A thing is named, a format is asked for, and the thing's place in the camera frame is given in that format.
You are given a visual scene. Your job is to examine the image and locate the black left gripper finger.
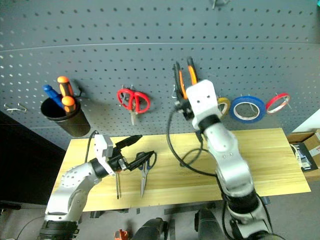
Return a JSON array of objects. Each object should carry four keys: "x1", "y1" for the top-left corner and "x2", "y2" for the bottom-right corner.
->
[
  {"x1": 114, "y1": 134, "x2": 143, "y2": 150},
  {"x1": 126, "y1": 150, "x2": 157, "y2": 172}
]

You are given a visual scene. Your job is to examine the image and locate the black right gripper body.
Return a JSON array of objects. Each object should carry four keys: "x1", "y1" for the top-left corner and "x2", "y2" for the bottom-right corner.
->
[{"x1": 174, "y1": 98, "x2": 195, "y2": 123}]

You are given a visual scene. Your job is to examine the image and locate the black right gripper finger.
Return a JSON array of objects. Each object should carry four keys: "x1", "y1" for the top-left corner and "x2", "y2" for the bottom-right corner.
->
[
  {"x1": 186, "y1": 56, "x2": 200, "y2": 85},
  {"x1": 172, "y1": 62, "x2": 182, "y2": 101}
]

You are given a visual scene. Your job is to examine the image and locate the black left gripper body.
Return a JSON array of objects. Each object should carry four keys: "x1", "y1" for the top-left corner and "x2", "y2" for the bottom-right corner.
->
[{"x1": 107, "y1": 146, "x2": 131, "y2": 173}]

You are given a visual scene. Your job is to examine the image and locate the orange black handled pliers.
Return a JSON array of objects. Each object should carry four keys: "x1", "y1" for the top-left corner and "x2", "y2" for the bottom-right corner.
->
[{"x1": 173, "y1": 56, "x2": 200, "y2": 101}]

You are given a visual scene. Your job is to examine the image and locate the black shaft screwdriver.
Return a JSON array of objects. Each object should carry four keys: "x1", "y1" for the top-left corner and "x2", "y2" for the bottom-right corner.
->
[{"x1": 115, "y1": 159, "x2": 126, "y2": 201}]

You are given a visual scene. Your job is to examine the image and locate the yellow tape roll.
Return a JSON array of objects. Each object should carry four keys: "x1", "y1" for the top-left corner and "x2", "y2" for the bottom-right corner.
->
[{"x1": 216, "y1": 96, "x2": 232, "y2": 117}]

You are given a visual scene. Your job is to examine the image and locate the blue tape roll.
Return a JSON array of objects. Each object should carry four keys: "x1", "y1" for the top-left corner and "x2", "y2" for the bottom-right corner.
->
[{"x1": 229, "y1": 95, "x2": 266, "y2": 125}]

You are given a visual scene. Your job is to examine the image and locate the grey pegboard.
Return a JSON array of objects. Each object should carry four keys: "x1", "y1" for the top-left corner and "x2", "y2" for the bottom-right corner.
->
[{"x1": 0, "y1": 0, "x2": 320, "y2": 151}]

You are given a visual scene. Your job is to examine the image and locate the red tape roll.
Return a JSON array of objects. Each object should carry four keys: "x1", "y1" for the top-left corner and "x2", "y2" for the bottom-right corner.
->
[{"x1": 265, "y1": 92, "x2": 291, "y2": 116}]

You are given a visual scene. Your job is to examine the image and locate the black round cup holder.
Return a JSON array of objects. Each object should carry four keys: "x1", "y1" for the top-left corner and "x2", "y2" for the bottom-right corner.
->
[{"x1": 40, "y1": 96, "x2": 92, "y2": 138}]

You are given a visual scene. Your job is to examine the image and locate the black cup holder hook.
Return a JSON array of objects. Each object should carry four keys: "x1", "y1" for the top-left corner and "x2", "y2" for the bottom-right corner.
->
[{"x1": 73, "y1": 85, "x2": 85, "y2": 99}]

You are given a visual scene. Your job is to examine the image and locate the short orange screwdriver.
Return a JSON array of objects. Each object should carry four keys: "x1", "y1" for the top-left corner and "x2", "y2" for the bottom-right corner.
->
[{"x1": 61, "y1": 95, "x2": 77, "y2": 114}]

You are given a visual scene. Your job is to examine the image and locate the grey metal hook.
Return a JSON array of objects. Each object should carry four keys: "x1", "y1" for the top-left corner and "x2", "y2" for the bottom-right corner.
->
[{"x1": 211, "y1": 0, "x2": 232, "y2": 10}]

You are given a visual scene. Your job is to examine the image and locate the orange black object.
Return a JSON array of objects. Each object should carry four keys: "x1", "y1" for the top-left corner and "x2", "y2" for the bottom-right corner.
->
[{"x1": 114, "y1": 228, "x2": 130, "y2": 240}]

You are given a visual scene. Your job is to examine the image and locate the long orange black screwdriver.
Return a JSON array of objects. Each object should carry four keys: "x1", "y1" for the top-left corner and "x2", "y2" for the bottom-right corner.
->
[{"x1": 56, "y1": 75, "x2": 75, "y2": 99}]

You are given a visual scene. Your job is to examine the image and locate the black panel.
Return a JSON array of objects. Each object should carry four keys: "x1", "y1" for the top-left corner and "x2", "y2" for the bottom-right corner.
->
[{"x1": 0, "y1": 110, "x2": 67, "y2": 206}]

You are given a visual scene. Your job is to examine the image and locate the black printed box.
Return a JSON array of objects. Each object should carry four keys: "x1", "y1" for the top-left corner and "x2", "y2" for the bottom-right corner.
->
[{"x1": 289, "y1": 142, "x2": 317, "y2": 172}]

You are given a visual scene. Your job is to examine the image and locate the brown cardboard box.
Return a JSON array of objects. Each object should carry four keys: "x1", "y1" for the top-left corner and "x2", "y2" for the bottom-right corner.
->
[{"x1": 286, "y1": 129, "x2": 320, "y2": 181}]

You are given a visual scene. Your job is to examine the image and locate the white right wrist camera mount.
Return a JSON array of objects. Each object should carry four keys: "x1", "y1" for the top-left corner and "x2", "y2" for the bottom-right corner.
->
[{"x1": 186, "y1": 79, "x2": 225, "y2": 126}]

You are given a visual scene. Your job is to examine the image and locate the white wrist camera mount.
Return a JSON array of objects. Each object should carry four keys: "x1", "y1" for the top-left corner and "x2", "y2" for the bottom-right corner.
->
[
  {"x1": 186, "y1": 79, "x2": 225, "y2": 126},
  {"x1": 93, "y1": 134, "x2": 117, "y2": 176}
]

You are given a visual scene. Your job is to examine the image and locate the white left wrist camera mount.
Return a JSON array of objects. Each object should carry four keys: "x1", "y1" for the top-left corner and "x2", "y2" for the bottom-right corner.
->
[{"x1": 93, "y1": 134, "x2": 117, "y2": 176}]

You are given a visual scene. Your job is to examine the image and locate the blue handled scissors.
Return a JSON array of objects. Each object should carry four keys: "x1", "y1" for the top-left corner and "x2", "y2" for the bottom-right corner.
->
[{"x1": 136, "y1": 151, "x2": 158, "y2": 199}]

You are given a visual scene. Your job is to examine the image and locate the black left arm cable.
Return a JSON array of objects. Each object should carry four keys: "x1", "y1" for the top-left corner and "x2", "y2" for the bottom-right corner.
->
[{"x1": 84, "y1": 129, "x2": 100, "y2": 165}]

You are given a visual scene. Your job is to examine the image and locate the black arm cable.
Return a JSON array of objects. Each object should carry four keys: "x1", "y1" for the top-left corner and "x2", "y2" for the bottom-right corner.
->
[
  {"x1": 84, "y1": 129, "x2": 100, "y2": 165},
  {"x1": 165, "y1": 109, "x2": 221, "y2": 179}
]

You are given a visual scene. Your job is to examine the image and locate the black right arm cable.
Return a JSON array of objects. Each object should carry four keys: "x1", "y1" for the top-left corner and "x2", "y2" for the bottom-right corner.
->
[{"x1": 165, "y1": 109, "x2": 221, "y2": 179}]

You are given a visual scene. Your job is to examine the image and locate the red handled scissors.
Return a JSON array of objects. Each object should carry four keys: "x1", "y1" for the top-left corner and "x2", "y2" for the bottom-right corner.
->
[{"x1": 116, "y1": 87, "x2": 152, "y2": 126}]

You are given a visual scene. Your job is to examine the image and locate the blue handled screwdriver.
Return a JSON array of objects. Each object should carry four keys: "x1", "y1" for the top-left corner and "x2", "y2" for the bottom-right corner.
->
[{"x1": 42, "y1": 84, "x2": 65, "y2": 110}]

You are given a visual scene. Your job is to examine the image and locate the wide metal wire hook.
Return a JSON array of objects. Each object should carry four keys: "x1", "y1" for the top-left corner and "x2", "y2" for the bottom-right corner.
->
[{"x1": 3, "y1": 101, "x2": 28, "y2": 115}]

